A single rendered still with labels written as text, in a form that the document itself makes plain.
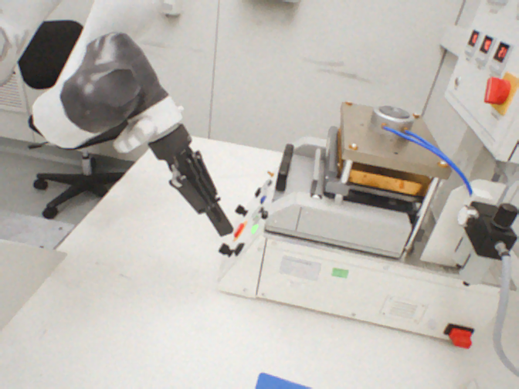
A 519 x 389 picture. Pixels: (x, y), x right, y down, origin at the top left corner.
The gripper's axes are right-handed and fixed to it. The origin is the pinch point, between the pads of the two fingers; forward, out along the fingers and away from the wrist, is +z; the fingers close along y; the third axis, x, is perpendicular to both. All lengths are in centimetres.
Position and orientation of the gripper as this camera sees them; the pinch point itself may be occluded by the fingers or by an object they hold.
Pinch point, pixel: (218, 219)
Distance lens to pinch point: 78.2
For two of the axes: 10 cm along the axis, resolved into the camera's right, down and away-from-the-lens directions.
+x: -8.8, 3.3, 3.4
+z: 4.5, 8.1, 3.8
